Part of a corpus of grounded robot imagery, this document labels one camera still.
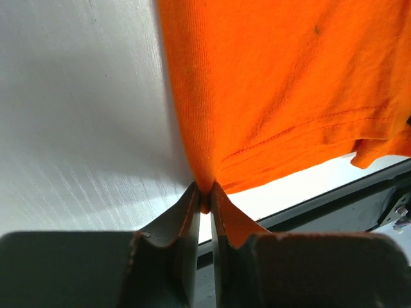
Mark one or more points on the orange t shirt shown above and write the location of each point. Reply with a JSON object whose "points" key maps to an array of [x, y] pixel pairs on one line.
{"points": [[263, 89]]}

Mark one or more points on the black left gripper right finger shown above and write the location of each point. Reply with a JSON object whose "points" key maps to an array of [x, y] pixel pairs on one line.
{"points": [[254, 267]]}

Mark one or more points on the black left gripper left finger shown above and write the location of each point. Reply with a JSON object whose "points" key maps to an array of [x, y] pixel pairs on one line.
{"points": [[151, 267]]}

